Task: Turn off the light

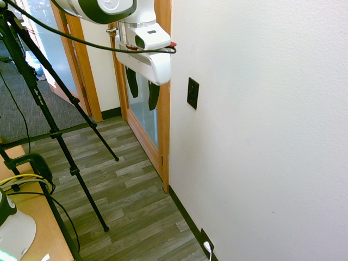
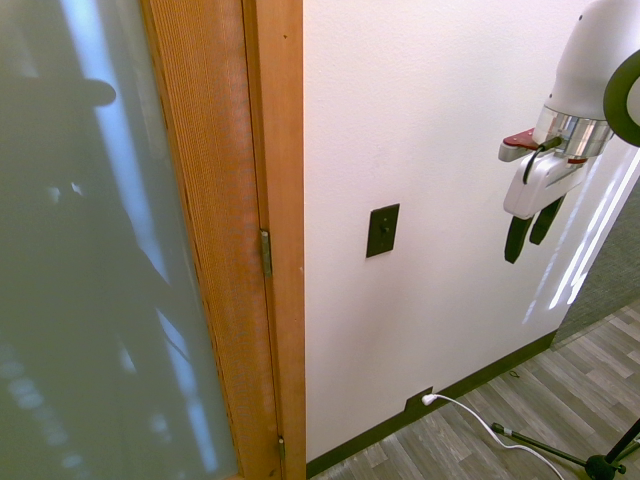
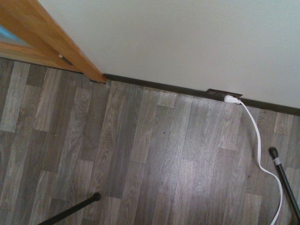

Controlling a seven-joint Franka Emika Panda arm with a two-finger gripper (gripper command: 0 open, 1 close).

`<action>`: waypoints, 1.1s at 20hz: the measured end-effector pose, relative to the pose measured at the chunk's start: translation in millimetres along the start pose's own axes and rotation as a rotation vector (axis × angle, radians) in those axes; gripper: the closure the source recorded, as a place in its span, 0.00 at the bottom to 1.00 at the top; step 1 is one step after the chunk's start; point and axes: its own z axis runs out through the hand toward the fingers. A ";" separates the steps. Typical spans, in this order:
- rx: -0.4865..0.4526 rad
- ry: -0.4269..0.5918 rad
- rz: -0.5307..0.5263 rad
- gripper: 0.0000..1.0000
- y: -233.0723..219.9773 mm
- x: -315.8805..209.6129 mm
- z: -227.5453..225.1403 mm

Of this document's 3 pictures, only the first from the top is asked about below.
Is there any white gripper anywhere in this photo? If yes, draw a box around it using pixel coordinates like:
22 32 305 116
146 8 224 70
114 34 172 111

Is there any wooden glass door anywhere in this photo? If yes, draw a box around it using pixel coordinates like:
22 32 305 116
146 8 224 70
108 0 172 194

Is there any black C-clamp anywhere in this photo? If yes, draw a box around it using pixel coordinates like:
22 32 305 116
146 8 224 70
3 153 53 191

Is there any black baseboard strip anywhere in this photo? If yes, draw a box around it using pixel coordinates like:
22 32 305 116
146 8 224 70
168 184 219 261

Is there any black light switch plate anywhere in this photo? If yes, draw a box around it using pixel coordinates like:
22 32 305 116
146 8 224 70
187 77 200 110

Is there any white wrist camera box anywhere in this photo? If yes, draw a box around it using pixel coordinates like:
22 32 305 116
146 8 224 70
127 23 171 52

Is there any wooden door frame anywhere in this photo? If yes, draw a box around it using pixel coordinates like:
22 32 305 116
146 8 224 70
50 0 104 122

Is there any black camera cable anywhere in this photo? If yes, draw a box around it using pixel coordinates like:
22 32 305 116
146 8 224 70
3 0 177 54

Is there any black camera tripod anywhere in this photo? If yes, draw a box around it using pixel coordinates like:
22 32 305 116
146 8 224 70
0 7 120 261

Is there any black thin cable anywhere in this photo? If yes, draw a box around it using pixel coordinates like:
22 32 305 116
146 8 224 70
5 173 80 255

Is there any grey cable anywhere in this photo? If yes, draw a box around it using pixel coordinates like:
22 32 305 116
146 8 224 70
0 178 52 193

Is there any yellow cable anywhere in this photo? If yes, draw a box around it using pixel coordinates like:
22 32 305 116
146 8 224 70
0 175 51 190

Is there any black wall outlet plate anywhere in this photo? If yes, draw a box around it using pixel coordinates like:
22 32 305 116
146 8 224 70
200 227 215 254

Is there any white plug with cable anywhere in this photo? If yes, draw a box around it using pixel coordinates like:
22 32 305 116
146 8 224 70
203 241 214 261

